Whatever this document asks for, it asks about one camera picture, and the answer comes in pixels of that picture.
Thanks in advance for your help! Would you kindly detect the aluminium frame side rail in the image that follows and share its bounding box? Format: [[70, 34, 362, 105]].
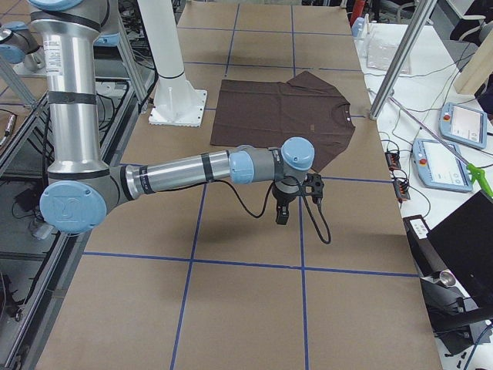
[[0, 92, 139, 370]]

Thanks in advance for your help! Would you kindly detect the beige wooden beam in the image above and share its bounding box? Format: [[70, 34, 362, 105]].
[[454, 22, 493, 95]]

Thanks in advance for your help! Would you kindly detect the near teach pendant tablet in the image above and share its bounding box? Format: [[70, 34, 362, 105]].
[[412, 139, 473, 193]]

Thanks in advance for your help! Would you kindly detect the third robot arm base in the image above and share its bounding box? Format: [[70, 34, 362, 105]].
[[1, 21, 46, 77]]

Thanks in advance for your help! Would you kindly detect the teach pendant tablet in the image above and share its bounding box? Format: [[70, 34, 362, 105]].
[[439, 103, 488, 150], [412, 139, 473, 193]]

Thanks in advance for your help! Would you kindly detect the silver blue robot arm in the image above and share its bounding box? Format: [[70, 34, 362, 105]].
[[30, 1, 316, 234]]

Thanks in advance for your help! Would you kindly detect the black orange connector board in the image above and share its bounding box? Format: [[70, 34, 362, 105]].
[[384, 151, 401, 171]]

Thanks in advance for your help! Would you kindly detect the aluminium frame post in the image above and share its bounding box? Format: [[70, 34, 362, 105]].
[[369, 0, 438, 120]]

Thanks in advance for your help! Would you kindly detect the small silver metal cup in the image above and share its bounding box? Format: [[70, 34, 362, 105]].
[[437, 270, 457, 288]]

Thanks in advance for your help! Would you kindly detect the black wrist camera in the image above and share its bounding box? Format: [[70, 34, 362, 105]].
[[303, 173, 324, 206]]

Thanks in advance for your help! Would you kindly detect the black box with white label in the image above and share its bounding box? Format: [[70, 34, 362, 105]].
[[403, 215, 450, 284]]

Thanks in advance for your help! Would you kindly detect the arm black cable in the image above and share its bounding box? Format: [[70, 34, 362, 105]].
[[215, 169, 332, 245]]

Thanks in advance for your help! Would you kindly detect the clear plastic tray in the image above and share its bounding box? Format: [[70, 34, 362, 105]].
[[363, 35, 400, 71]]

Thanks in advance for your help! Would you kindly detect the green-handled reacher stick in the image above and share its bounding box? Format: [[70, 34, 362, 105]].
[[388, 96, 493, 198]]

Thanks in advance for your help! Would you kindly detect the black monitor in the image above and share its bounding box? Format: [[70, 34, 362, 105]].
[[428, 190, 492, 307]]

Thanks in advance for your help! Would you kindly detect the far teach pendant tablet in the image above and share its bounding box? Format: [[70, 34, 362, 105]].
[[439, 103, 488, 150]]

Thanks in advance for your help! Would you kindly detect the dark brown t-shirt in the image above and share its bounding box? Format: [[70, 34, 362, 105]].
[[210, 71, 355, 172]]

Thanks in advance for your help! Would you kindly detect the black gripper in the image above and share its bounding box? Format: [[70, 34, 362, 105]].
[[272, 181, 300, 225]]

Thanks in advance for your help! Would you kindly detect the red cylinder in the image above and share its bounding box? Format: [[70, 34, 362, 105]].
[[350, 0, 366, 26]]

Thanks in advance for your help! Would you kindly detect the white pedestal column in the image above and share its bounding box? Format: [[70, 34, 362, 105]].
[[138, 0, 207, 127]]

